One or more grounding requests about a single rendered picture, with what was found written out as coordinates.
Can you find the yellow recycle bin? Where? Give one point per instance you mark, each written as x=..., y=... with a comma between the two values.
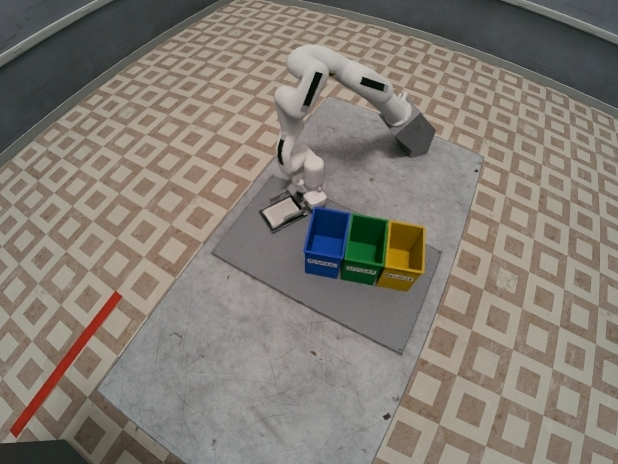
x=407, y=252

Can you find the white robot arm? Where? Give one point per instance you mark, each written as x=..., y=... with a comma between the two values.
x=311, y=62

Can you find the blue bin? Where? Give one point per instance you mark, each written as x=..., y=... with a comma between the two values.
x=326, y=236

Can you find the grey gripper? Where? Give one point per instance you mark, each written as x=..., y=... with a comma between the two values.
x=312, y=198

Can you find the green returns bin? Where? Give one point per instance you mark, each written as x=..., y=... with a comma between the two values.
x=368, y=246

